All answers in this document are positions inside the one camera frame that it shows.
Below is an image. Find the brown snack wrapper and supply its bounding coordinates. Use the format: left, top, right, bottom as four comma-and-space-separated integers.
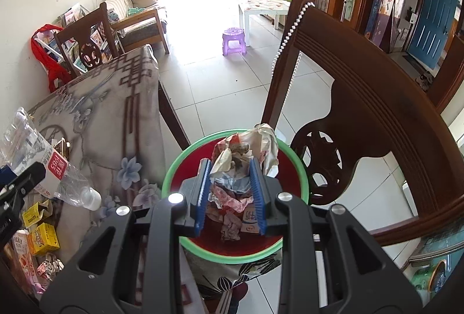
206, 124, 278, 242

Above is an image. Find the clear plastic bottle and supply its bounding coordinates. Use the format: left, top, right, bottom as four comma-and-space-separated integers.
1, 107, 102, 211

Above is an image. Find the pink snack wrapper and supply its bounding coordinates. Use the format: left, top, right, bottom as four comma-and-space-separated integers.
37, 253, 64, 281

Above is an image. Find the green rimmed red trash bin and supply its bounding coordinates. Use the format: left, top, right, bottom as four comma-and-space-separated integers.
162, 124, 309, 264

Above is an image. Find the yellow carton box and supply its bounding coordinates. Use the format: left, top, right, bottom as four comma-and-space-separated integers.
22, 199, 53, 228

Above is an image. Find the yellow drink carton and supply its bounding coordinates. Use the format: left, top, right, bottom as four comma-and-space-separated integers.
28, 223, 60, 256

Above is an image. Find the floral grey tablecloth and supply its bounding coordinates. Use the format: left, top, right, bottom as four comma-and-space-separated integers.
29, 45, 166, 262

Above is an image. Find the red fabric bag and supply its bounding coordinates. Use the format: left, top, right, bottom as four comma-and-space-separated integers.
30, 24, 72, 93

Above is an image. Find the purple plastic stool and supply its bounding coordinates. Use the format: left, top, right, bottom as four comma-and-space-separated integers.
222, 27, 247, 56

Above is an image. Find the dark wooden chair near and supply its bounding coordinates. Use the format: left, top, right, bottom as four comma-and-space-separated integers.
262, 0, 463, 246

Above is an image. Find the dark wooden chair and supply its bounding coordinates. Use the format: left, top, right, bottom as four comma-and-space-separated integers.
262, 0, 463, 246
54, 2, 119, 79

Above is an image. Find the white coffee table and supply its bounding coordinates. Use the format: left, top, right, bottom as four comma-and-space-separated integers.
238, 0, 289, 47

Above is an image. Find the dark wooden chair far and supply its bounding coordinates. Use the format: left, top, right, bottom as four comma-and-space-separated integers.
54, 2, 119, 79

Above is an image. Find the wooden sofa with cushions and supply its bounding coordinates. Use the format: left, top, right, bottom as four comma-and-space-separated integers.
105, 0, 170, 55

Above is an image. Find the blue entrance door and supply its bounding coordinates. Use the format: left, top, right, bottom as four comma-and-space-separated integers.
407, 0, 460, 70

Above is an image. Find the white bead necklace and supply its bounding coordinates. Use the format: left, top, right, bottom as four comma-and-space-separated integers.
271, 0, 316, 108

